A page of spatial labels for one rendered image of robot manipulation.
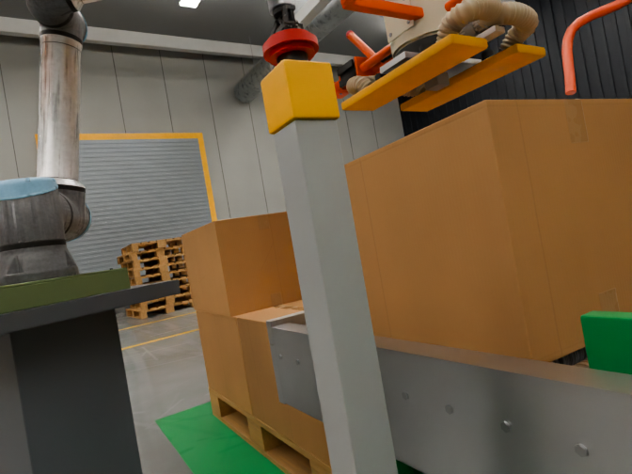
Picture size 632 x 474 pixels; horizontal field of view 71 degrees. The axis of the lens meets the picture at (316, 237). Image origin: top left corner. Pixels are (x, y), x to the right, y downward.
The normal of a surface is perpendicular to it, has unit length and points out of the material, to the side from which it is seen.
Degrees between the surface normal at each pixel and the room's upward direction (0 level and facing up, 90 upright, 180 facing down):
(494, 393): 90
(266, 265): 90
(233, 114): 90
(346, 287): 90
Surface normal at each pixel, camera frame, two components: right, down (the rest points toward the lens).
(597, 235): 0.45, -0.09
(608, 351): -0.84, 0.15
